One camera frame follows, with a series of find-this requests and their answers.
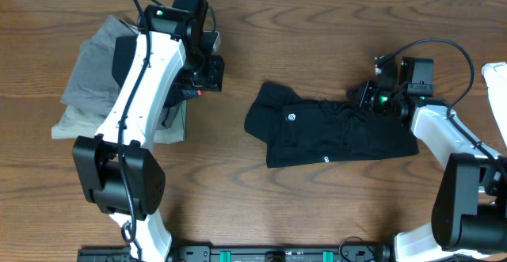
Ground black cable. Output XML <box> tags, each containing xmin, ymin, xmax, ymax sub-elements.
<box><xmin>379</xmin><ymin>37</ymin><xmax>507</xmax><ymax>184</ymax></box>
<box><xmin>116</xmin><ymin>0</ymin><xmax>219</xmax><ymax>255</ymax></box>

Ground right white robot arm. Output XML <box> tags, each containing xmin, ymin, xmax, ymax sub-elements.
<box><xmin>347</xmin><ymin>55</ymin><xmax>506</xmax><ymax>261</ymax></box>

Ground black t-shirt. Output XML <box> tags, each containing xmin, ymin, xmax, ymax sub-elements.
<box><xmin>244</xmin><ymin>82</ymin><xmax>419</xmax><ymax>168</ymax></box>

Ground right black cable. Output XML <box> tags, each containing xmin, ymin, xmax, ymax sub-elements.
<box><xmin>379</xmin><ymin>37</ymin><xmax>507</xmax><ymax>184</ymax></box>

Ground left black cable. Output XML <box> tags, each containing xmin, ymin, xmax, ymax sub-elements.
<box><xmin>116</xmin><ymin>0</ymin><xmax>219</xmax><ymax>255</ymax></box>

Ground white garment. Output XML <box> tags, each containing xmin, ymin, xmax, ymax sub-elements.
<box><xmin>481</xmin><ymin>62</ymin><xmax>507</xmax><ymax>143</ymax></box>

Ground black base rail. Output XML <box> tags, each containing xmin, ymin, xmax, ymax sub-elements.
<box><xmin>77</xmin><ymin>245</ymin><xmax>397</xmax><ymax>262</ymax></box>

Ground grey folded shorts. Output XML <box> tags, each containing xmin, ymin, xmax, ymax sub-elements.
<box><xmin>51</xmin><ymin>16</ymin><xmax>187</xmax><ymax>148</ymax></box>

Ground black shorts red waistband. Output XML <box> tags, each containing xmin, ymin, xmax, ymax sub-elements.
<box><xmin>112</xmin><ymin>36</ymin><xmax>201</xmax><ymax>108</ymax></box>

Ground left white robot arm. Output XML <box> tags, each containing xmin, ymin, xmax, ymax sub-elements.
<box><xmin>72</xmin><ymin>3</ymin><xmax>223</xmax><ymax>261</ymax></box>

